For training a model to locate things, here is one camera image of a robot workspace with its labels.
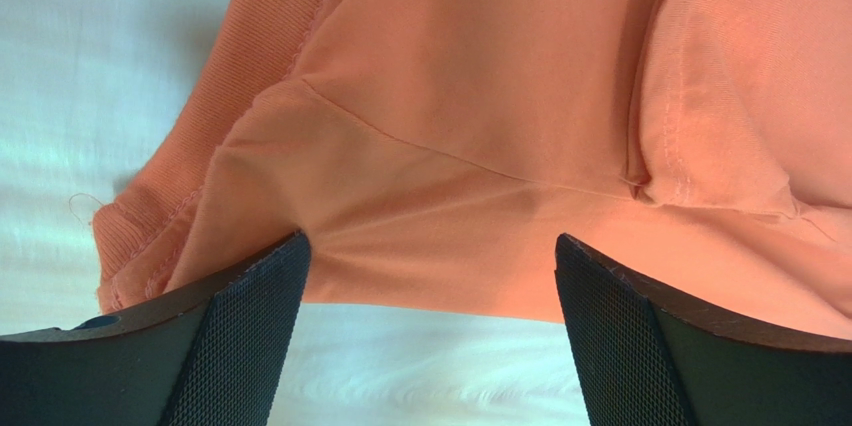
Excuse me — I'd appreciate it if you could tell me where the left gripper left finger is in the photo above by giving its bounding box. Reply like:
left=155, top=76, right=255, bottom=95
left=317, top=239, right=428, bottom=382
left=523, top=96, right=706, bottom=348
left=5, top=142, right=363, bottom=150
left=1, top=234, right=311, bottom=425

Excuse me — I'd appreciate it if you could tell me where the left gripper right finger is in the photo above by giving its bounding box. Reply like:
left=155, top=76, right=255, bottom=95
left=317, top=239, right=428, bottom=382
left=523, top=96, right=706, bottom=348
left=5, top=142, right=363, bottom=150
left=555, top=234, right=851, bottom=426

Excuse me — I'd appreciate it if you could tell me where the orange t-shirt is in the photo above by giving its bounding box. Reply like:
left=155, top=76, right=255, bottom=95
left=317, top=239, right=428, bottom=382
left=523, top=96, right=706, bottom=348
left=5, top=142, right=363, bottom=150
left=93, top=0, right=851, bottom=338

